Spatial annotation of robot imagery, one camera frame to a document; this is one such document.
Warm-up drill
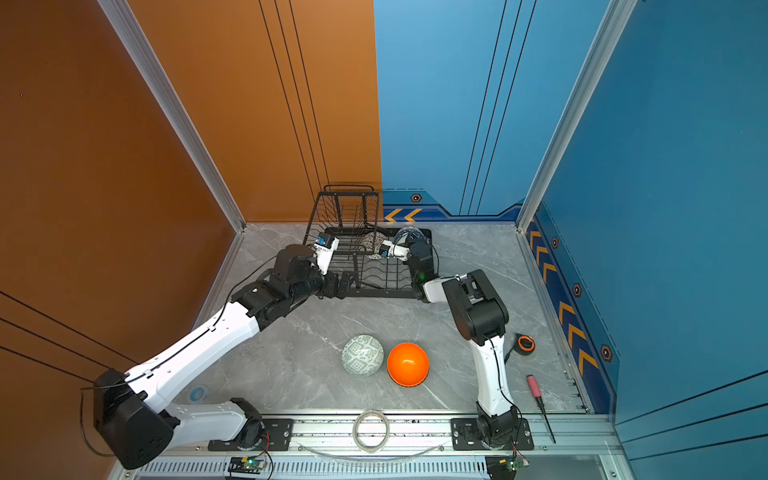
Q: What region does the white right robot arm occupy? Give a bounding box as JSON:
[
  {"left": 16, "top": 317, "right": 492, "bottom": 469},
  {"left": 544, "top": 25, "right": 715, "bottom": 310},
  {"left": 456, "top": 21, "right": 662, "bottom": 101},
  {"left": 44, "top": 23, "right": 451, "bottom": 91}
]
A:
[{"left": 405, "top": 241, "right": 522, "bottom": 449}]

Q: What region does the aluminium corner post left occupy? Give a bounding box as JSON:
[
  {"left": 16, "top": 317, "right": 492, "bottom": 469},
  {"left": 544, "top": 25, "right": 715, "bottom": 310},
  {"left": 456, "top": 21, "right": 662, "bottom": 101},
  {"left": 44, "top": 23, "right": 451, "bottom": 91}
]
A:
[{"left": 98, "top": 0, "right": 246, "bottom": 233}]

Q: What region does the brown patterned bowl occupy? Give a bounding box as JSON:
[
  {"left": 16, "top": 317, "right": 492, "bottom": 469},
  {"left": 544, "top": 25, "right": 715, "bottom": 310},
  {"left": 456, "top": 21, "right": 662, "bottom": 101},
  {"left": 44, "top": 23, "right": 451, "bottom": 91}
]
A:
[{"left": 361, "top": 231, "right": 387, "bottom": 260}]

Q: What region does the right green circuit board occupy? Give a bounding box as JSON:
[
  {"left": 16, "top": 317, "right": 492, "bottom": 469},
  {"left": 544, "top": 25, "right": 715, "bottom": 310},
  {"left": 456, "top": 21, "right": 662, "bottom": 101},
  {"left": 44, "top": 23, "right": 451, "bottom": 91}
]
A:
[{"left": 485, "top": 455, "right": 530, "bottom": 480}]

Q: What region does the blue triangle patterned bowl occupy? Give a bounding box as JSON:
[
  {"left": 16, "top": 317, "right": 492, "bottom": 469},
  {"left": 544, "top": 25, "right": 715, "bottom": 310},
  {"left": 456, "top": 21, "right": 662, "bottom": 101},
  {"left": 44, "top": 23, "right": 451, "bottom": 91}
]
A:
[{"left": 393, "top": 226, "right": 426, "bottom": 245}]

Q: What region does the aluminium corner post right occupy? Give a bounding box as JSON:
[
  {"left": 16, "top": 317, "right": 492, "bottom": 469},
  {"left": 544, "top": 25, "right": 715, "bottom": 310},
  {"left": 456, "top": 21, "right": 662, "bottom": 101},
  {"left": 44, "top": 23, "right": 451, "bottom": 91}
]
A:
[{"left": 516, "top": 0, "right": 638, "bottom": 234}]

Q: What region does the clear coiled tube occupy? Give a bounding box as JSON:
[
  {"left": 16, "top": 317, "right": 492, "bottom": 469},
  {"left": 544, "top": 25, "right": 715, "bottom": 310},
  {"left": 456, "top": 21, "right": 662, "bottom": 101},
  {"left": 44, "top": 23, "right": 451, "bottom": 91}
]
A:
[{"left": 352, "top": 409, "right": 391, "bottom": 454}]

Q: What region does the orange bowl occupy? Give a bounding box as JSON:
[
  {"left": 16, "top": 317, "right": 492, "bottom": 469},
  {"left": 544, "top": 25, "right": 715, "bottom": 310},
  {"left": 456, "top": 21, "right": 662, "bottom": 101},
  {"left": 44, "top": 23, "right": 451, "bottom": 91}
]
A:
[{"left": 386, "top": 342, "right": 430, "bottom": 388}]

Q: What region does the pink handled screwdriver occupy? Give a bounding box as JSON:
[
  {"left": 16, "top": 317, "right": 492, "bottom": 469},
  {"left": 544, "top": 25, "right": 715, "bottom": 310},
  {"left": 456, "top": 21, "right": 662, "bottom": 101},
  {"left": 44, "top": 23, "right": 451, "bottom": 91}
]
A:
[{"left": 526, "top": 374, "right": 557, "bottom": 444}]

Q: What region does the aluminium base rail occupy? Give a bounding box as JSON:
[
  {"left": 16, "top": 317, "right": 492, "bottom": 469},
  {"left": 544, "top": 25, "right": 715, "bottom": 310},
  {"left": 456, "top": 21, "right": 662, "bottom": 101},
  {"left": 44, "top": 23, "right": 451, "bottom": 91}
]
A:
[{"left": 108, "top": 410, "right": 634, "bottom": 479}]

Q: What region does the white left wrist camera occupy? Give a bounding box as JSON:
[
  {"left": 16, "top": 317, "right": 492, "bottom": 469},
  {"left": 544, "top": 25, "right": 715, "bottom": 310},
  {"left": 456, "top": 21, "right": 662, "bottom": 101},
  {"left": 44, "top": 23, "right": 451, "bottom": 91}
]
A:
[{"left": 313, "top": 233, "right": 339, "bottom": 275}]

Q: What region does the green circuit board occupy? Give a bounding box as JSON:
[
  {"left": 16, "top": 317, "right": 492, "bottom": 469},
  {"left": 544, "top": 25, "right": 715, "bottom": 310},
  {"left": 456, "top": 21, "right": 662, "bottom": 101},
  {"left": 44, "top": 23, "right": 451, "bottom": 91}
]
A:
[
  {"left": 485, "top": 455, "right": 530, "bottom": 480},
  {"left": 227, "top": 456, "right": 269, "bottom": 479}
]

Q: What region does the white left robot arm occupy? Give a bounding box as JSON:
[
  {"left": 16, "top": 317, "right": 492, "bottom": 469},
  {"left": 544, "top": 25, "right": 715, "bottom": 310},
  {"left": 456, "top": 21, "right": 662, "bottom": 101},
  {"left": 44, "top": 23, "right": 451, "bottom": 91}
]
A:
[{"left": 93, "top": 244, "right": 355, "bottom": 469}]

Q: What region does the aluminium corner post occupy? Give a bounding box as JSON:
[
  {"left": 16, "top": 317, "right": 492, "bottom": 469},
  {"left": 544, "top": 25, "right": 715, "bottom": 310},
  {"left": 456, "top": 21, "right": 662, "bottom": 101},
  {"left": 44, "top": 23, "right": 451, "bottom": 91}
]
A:
[
  {"left": 98, "top": 0, "right": 246, "bottom": 233},
  {"left": 516, "top": 0, "right": 638, "bottom": 234}
]

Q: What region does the green spiral bowl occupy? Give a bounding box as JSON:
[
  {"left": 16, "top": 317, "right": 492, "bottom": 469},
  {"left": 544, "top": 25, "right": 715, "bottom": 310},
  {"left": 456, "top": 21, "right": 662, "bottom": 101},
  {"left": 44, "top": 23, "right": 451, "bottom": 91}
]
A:
[{"left": 341, "top": 334, "right": 384, "bottom": 377}]

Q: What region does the left green circuit board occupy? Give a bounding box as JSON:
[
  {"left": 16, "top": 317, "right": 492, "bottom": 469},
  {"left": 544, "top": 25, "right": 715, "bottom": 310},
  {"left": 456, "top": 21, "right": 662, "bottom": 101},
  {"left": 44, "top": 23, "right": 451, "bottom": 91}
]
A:
[{"left": 227, "top": 456, "right": 269, "bottom": 479}]

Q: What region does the black wire dish rack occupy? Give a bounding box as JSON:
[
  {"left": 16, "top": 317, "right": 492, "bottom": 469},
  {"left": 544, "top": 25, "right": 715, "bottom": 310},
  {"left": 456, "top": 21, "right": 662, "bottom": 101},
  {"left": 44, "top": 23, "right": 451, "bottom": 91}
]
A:
[{"left": 303, "top": 184, "right": 437, "bottom": 300}]

